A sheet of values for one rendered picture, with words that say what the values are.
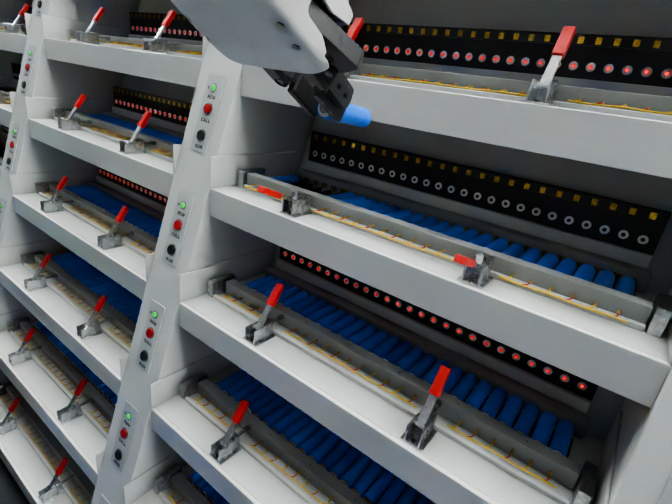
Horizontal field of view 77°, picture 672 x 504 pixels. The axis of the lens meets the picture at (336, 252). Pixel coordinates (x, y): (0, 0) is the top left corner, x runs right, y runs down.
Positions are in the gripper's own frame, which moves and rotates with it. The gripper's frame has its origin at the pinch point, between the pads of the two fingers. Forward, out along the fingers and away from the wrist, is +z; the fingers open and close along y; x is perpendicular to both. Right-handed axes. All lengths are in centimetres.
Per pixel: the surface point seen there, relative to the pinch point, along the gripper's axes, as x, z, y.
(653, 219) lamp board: -7.9, 31.4, -26.6
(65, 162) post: 14, 34, 100
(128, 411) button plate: 49, 30, 35
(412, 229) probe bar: 3.9, 23.0, -3.0
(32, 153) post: 15, 26, 100
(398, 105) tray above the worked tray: -8.3, 15.9, 2.0
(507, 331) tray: 11.3, 20.4, -17.9
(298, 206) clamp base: 6.3, 20.7, 12.9
